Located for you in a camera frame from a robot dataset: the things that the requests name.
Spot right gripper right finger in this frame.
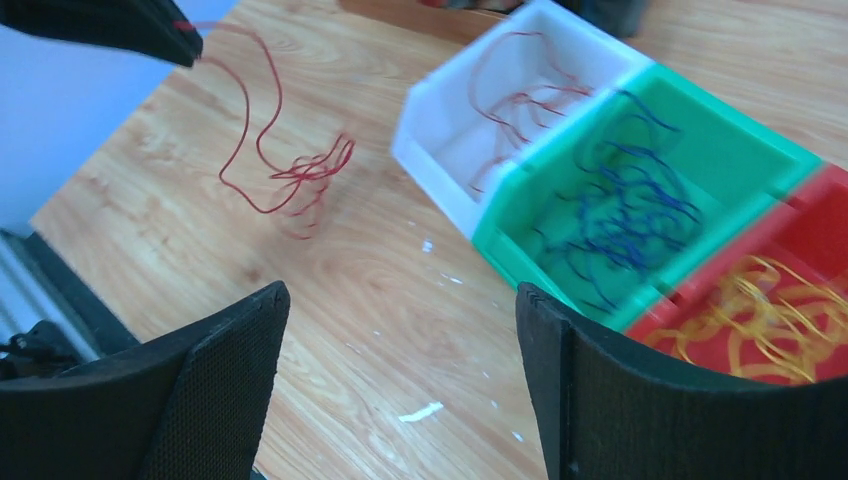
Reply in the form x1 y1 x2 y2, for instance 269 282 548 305
515 282 847 479

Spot red cable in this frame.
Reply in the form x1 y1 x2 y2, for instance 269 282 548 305
466 29 594 197

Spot red plastic bin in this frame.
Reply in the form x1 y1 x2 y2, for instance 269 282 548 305
626 165 847 385

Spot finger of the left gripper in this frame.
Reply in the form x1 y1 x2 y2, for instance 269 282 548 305
1 0 203 67

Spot yellow cables in red bin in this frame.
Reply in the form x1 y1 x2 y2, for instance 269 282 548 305
645 254 848 386

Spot purple cable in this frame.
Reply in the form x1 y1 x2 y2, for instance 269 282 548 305
533 89 704 313

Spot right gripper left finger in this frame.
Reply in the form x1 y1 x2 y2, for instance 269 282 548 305
1 281 290 479

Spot aluminium frame rail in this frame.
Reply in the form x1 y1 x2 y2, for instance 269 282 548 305
1 231 140 380

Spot coloured cable bundle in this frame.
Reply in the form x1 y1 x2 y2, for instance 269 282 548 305
173 19 357 241

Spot green plastic bin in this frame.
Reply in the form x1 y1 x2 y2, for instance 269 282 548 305
472 64 823 331

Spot white plastic bin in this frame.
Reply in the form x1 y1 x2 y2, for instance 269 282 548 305
391 1 654 239

